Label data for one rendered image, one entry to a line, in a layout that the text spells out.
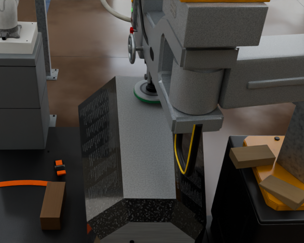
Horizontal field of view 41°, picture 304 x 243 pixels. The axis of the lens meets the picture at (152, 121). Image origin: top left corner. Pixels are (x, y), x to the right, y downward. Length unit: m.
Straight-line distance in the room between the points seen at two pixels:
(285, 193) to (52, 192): 1.48
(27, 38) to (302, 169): 1.88
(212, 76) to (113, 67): 2.89
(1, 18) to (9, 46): 0.18
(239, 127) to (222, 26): 2.42
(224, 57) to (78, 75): 2.85
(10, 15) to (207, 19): 1.80
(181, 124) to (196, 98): 0.12
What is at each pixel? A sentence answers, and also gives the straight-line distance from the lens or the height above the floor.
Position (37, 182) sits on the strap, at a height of 0.02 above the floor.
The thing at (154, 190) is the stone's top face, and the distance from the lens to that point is 1.79.
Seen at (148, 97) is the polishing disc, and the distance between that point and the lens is 2.25.
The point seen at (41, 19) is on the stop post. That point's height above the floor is 0.59.
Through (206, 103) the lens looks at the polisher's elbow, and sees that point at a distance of 1.49.
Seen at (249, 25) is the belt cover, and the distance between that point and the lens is 1.30.
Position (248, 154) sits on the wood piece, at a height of 0.83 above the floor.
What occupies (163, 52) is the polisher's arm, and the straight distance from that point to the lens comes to 1.67.
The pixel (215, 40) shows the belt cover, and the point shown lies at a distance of 1.28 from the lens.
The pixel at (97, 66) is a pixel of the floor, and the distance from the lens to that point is 4.27.
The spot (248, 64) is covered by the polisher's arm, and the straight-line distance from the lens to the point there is 1.48.
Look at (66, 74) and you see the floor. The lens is 4.13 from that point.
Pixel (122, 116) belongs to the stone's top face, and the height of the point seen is 0.82.
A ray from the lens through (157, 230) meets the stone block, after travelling 1.79.
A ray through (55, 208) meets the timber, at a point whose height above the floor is 0.13.
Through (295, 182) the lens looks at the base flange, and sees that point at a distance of 2.07.
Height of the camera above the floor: 2.13
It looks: 37 degrees down
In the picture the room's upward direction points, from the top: 5 degrees clockwise
